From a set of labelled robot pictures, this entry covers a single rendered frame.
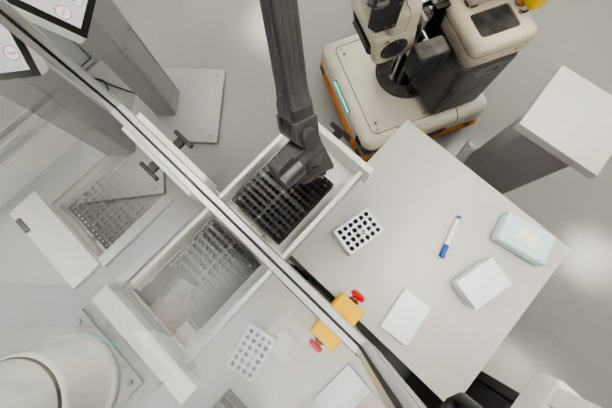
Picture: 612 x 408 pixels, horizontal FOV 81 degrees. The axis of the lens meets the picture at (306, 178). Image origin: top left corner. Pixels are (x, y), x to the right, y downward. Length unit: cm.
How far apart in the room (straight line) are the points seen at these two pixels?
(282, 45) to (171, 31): 187
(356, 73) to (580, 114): 93
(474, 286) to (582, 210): 130
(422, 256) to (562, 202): 127
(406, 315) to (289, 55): 78
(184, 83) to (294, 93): 157
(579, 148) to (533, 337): 104
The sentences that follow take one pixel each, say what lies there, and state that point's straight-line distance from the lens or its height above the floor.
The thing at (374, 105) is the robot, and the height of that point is 28.
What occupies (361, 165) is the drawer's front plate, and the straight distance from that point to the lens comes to 97.
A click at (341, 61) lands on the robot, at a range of 188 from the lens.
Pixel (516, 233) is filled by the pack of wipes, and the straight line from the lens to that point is 120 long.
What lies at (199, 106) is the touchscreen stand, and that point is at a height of 4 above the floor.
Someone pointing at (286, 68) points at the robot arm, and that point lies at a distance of 67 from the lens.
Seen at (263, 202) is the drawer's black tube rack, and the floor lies 90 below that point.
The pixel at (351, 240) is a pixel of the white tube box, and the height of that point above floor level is 80.
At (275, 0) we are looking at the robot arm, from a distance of 63.
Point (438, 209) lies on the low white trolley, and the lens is 117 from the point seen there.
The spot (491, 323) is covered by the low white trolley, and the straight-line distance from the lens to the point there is 121.
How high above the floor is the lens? 185
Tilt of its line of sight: 75 degrees down
